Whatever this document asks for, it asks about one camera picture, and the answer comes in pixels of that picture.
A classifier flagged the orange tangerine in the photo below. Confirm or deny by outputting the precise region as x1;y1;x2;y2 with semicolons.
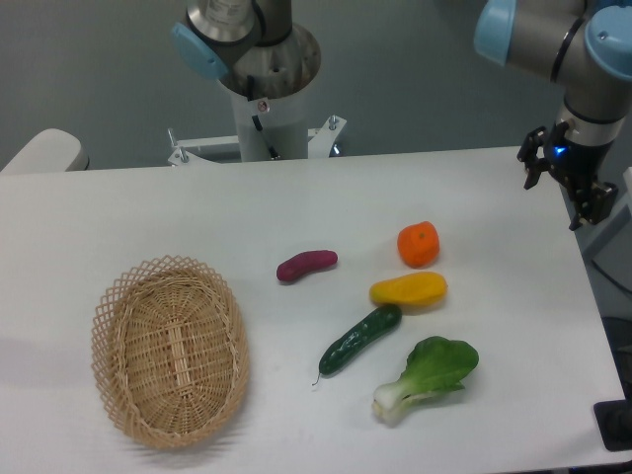
397;221;440;268

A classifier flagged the woven wicker basket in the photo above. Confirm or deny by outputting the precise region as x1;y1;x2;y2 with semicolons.
91;256;250;449

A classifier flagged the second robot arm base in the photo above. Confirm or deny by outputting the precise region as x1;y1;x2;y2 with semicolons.
171;1;293;80

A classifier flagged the purple sweet potato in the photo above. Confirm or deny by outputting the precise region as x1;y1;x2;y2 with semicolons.
276;250;338;283

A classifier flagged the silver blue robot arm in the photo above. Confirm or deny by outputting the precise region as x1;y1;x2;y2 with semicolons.
473;1;631;230

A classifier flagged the black device at edge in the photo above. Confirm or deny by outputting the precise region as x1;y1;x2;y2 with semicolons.
593;399;631;452

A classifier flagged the yellow mango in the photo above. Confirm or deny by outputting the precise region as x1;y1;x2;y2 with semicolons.
369;272;447;306

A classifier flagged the dark green cucumber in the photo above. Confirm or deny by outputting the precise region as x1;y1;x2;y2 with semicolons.
312;303;403;386

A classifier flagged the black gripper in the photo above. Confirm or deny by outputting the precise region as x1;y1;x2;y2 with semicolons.
516;120;618;231

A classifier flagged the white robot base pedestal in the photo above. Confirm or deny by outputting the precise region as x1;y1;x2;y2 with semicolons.
170;24;347;163

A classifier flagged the white chair armrest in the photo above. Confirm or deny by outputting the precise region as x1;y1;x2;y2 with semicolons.
1;128;90;176

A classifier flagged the green bok choy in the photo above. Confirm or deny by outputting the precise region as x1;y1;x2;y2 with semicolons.
371;336;479;424

